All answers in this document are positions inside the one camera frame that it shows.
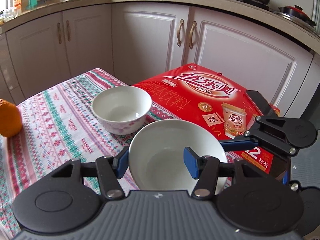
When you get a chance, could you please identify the white floral bowl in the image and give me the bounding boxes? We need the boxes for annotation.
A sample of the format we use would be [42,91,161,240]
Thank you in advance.
[129,119,227,193]
[92,86,152,135]

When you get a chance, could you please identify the white kitchen cabinets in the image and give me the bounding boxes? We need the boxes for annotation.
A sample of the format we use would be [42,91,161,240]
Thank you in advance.
[1,3,319,117]

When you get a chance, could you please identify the black smartphone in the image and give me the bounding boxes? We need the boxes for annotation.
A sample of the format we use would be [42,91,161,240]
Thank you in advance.
[245,90,277,118]

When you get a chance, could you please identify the red drink carton box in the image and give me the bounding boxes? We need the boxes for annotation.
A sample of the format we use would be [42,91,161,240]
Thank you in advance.
[132,62,288,181]

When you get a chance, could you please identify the patterned red green tablecloth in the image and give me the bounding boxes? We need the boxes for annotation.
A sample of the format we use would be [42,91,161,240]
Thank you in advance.
[0,68,241,240]

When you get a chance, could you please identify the bumpy orange without leaf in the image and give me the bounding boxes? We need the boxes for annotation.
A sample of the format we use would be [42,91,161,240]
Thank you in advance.
[0,99,23,138]

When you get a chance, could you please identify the red lidded pot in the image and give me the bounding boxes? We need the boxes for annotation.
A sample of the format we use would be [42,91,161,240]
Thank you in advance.
[274,5,317,27]

